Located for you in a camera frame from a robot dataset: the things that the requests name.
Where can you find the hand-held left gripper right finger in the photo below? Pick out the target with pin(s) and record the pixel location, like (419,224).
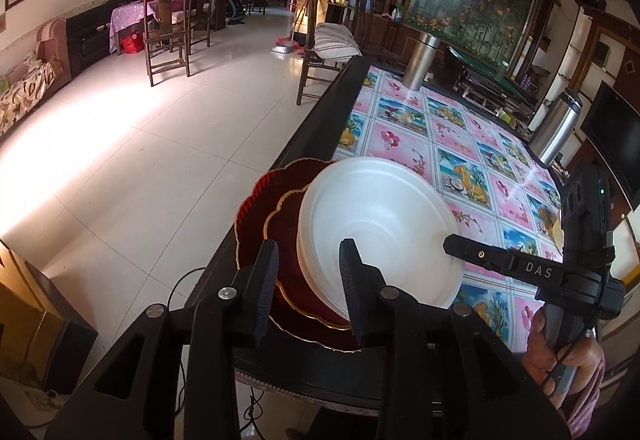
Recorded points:
(350,285)

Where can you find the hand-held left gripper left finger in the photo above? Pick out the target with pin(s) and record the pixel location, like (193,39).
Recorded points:
(267,280)

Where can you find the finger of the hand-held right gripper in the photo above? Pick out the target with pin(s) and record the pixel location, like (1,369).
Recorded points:
(500,259)

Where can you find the small red gold-rimmed plate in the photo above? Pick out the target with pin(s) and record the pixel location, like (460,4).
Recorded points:
(287,230)

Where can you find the large red scalloped plate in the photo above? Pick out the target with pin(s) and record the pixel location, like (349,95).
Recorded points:
(252,210)

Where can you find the white foam bowl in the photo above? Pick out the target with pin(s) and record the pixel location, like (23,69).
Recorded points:
(380,210)

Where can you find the person's right forearm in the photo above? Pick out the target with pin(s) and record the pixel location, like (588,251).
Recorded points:
(585,412)

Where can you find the person's right hand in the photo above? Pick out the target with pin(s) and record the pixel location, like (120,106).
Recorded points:
(587,362)

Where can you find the cream ribbed plastic plate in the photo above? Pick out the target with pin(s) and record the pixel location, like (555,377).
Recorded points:
(556,230)

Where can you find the black flat television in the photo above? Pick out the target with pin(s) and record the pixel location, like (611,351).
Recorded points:
(615,139)

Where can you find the steel thermos flask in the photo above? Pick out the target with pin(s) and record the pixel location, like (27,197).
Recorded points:
(555,129)
(422,59)

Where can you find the printed fruit tablecloth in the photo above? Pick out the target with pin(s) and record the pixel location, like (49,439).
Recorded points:
(450,144)

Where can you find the dark wooden table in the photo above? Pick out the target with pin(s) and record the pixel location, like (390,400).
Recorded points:
(320,119)

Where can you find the wooden dining chair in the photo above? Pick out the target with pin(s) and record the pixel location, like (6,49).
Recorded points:
(370,24)
(202,14)
(312,64)
(167,54)

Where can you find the broom with dustpan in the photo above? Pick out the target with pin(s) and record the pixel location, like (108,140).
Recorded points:
(285,47)

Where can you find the striped seat cushion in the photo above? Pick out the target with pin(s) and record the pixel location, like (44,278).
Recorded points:
(335,42)

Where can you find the dark wooden sideboard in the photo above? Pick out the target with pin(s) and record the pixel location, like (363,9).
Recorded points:
(400,37)

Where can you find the cardboard box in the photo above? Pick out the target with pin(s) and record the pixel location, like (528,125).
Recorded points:
(20,300)

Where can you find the red bag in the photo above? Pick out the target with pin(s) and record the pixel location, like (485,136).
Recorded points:
(132,42)

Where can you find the purple floral tablecloth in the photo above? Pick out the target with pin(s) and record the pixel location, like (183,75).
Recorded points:
(127,17)

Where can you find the floral sofa cover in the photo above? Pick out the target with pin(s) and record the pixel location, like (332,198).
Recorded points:
(25,89)

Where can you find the pink sofa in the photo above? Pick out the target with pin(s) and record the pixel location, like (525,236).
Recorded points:
(52,44)

